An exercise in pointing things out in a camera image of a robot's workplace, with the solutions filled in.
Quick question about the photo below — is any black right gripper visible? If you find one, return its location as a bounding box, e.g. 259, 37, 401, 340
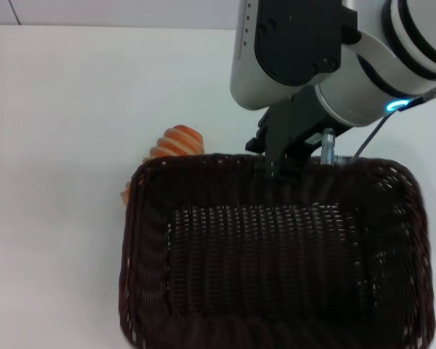
244, 86, 347, 187

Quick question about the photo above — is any dark brown woven basket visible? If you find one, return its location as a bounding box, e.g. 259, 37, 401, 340
118, 152, 436, 349

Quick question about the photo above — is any orange ribbed spiral bread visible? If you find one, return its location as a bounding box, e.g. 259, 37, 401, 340
118, 124, 205, 205

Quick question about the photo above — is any silver metal plug connector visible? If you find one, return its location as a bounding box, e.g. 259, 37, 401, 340
319, 128, 352, 167

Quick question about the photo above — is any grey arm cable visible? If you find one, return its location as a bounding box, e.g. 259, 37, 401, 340
351, 82, 436, 163

